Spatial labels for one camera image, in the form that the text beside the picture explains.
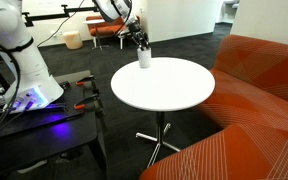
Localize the beige round pouf stool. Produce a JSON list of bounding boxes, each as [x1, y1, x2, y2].
[[62, 30, 84, 51]]

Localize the small orange lounge sofa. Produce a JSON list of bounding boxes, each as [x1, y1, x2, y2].
[[85, 14, 142, 50]]

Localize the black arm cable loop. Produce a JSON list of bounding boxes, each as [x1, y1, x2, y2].
[[111, 0, 134, 38]]

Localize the small round white side table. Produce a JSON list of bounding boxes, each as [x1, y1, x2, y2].
[[82, 18, 111, 52]]

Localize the white wall outlet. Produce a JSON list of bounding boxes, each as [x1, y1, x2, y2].
[[50, 30, 64, 38]]

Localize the black mounting plate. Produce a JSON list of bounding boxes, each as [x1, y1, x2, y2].
[[0, 79, 86, 136]]

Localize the orange handled black clamp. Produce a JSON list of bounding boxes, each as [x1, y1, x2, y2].
[[73, 93, 100, 111], [75, 75, 95, 87]]

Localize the black camera boom rail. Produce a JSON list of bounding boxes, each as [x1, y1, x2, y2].
[[22, 3, 100, 28]]

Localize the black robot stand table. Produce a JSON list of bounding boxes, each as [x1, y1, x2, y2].
[[0, 69, 109, 180]]

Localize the black hanging boom cable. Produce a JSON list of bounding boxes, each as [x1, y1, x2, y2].
[[36, 0, 86, 48]]

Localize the white ceramic mug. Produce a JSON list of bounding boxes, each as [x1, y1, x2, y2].
[[136, 47, 152, 70]]

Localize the chrome table pedestal base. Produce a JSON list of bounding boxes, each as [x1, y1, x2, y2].
[[135, 111, 182, 169]]

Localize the orange patterned corner sofa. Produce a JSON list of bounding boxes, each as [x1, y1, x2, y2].
[[138, 34, 288, 180]]

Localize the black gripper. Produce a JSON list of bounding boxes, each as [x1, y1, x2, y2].
[[128, 20, 151, 52]]

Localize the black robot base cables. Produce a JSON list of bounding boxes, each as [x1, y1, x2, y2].
[[0, 36, 22, 153]]

